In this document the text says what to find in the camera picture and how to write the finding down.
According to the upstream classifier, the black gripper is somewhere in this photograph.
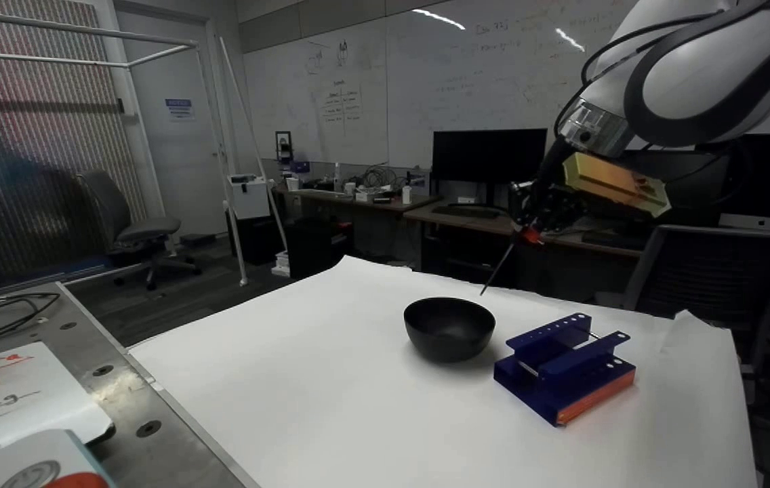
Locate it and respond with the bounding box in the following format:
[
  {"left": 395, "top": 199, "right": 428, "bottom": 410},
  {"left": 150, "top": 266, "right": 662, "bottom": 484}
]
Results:
[{"left": 509, "top": 156, "right": 588, "bottom": 248}]

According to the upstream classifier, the black bowl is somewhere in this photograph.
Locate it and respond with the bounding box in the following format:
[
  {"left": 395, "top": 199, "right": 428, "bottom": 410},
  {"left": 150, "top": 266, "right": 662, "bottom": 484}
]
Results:
[{"left": 402, "top": 296, "right": 500, "bottom": 366}]

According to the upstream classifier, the white box on stand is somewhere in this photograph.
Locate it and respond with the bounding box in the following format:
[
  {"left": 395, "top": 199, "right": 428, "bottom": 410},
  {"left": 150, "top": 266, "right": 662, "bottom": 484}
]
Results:
[{"left": 223, "top": 171, "right": 292, "bottom": 288}]

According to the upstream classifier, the black computer monitor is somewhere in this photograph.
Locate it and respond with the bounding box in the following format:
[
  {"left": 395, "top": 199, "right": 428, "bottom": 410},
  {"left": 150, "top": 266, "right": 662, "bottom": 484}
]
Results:
[{"left": 428, "top": 123, "right": 550, "bottom": 206}]

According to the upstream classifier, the cluttered office desk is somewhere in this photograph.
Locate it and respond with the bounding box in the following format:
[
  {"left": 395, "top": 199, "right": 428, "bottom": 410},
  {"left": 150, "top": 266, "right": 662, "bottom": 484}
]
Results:
[{"left": 265, "top": 160, "right": 435, "bottom": 217}]

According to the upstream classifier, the grey mesh chair back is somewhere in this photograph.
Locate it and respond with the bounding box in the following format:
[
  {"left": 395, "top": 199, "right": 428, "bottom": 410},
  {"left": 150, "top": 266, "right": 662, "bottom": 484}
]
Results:
[{"left": 622, "top": 221, "right": 770, "bottom": 366}]

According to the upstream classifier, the white paper sheet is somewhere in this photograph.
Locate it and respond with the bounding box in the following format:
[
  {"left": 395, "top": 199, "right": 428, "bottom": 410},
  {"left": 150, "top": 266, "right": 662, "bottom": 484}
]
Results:
[{"left": 124, "top": 252, "right": 763, "bottom": 488}]

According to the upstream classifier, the white door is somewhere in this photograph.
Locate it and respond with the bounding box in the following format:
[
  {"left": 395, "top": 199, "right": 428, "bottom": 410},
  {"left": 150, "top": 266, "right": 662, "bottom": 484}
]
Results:
[{"left": 124, "top": 39, "right": 229, "bottom": 241}]

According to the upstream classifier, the black office chair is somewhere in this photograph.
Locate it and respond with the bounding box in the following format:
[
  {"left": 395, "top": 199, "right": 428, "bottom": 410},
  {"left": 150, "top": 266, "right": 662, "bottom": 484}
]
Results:
[{"left": 74, "top": 168, "right": 210, "bottom": 292}]

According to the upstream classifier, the paper with red print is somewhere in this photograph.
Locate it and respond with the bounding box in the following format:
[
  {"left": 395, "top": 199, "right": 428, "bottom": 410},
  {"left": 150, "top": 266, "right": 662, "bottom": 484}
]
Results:
[{"left": 0, "top": 338, "right": 116, "bottom": 473}]

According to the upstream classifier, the white round printed object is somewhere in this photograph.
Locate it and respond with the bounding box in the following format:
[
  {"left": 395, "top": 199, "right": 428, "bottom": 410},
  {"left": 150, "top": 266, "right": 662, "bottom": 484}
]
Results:
[{"left": 0, "top": 424, "right": 120, "bottom": 488}]

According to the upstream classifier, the yellow wrist camera box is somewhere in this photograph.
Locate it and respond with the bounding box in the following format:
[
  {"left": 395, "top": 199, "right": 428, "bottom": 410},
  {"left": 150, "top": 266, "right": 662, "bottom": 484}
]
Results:
[{"left": 562, "top": 149, "right": 676, "bottom": 220}]

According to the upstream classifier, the wall whiteboard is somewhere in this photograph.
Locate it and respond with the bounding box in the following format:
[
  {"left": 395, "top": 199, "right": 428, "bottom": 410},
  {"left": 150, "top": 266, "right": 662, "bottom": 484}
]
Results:
[{"left": 240, "top": 0, "right": 639, "bottom": 174}]

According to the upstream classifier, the wire mesh cage panel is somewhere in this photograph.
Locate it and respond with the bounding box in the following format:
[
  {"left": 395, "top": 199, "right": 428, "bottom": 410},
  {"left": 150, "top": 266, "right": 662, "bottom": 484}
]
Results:
[{"left": 0, "top": 0, "right": 200, "bottom": 305}]

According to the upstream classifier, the black cable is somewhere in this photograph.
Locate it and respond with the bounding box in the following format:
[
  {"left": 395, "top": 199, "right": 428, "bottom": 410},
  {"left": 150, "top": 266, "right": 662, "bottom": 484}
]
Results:
[{"left": 0, "top": 289, "right": 66, "bottom": 353}]

